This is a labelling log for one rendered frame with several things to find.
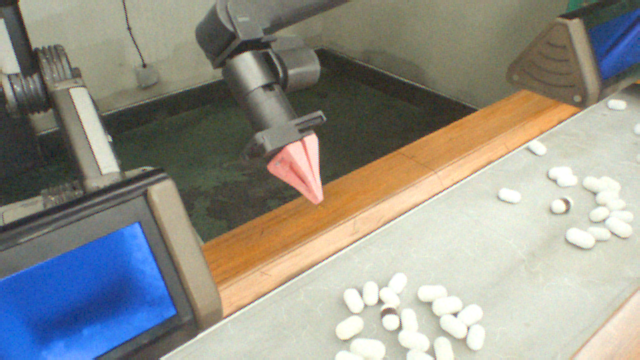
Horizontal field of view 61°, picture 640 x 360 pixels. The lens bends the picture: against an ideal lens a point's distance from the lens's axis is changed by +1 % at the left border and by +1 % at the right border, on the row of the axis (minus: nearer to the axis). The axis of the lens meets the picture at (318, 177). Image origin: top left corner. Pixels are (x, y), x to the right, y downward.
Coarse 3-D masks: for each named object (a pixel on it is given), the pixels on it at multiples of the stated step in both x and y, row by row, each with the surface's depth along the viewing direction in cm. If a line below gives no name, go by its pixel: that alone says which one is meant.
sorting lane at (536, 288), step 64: (576, 128) 106; (448, 192) 88; (576, 192) 88; (384, 256) 75; (448, 256) 75; (512, 256) 75; (576, 256) 75; (256, 320) 65; (320, 320) 65; (512, 320) 66; (576, 320) 66
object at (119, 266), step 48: (96, 192) 23; (144, 192) 24; (0, 240) 21; (48, 240) 22; (96, 240) 23; (144, 240) 24; (192, 240) 25; (0, 288) 21; (48, 288) 22; (96, 288) 23; (144, 288) 24; (192, 288) 25; (0, 336) 21; (48, 336) 22; (96, 336) 22; (144, 336) 23; (192, 336) 25
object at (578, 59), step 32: (608, 0) 47; (544, 32) 46; (576, 32) 44; (608, 32) 47; (512, 64) 49; (544, 64) 47; (576, 64) 45; (608, 64) 46; (576, 96) 45; (608, 96) 47
